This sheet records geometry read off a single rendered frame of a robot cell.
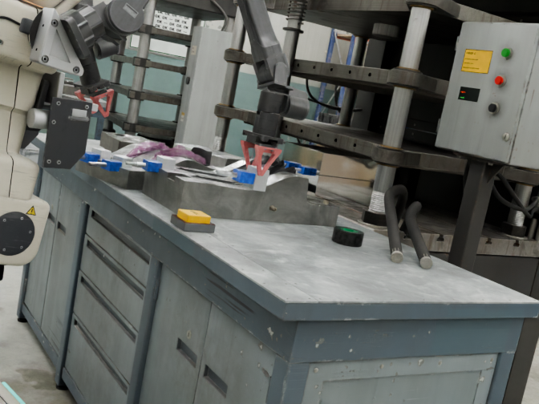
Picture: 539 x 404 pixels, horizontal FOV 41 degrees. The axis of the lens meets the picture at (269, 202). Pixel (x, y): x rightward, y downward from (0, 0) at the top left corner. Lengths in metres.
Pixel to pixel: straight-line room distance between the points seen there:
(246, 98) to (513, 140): 7.66
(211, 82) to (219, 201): 4.44
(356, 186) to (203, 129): 3.61
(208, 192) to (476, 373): 0.78
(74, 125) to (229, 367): 0.65
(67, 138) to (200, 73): 4.57
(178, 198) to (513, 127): 0.96
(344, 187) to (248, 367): 1.39
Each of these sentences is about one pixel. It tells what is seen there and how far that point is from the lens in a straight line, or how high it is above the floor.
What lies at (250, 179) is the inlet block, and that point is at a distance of 1.74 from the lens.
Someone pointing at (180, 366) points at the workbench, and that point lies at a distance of 1.76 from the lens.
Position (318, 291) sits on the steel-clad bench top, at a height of 0.80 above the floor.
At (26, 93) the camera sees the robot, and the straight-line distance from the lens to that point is 1.69.
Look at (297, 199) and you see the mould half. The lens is 1.97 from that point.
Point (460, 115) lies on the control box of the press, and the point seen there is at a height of 1.18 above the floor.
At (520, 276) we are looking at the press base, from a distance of 2.84.
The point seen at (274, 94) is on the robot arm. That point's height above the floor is 1.14.
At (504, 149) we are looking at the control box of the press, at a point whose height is 1.11.
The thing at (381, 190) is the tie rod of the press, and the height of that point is 0.90.
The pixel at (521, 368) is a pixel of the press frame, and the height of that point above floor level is 0.27.
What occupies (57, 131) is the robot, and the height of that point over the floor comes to 0.97.
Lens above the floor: 1.15
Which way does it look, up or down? 9 degrees down
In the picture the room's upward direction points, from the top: 11 degrees clockwise
